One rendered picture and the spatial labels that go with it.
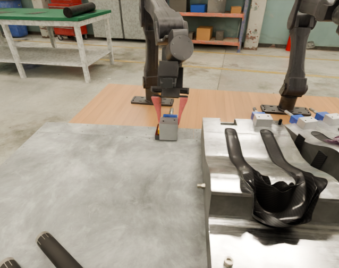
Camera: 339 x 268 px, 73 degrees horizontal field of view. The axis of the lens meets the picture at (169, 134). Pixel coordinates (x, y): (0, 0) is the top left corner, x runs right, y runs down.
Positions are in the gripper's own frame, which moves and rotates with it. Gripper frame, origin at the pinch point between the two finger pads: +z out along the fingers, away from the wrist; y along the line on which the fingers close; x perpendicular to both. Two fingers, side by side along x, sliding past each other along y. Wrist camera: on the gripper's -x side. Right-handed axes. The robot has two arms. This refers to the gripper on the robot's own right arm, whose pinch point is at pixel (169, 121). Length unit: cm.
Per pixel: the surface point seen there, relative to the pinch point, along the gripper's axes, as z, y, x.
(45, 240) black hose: 24.4, -22.5, -21.4
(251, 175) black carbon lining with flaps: 10.5, 19.6, -13.1
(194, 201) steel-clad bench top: 20.2, 7.9, -6.3
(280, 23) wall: -204, 205, 479
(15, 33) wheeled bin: -191, -470, 555
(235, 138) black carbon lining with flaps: 4.5, 19.7, 5.7
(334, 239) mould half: 20.1, 34.3, -19.8
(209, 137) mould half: 4.5, 11.9, 5.0
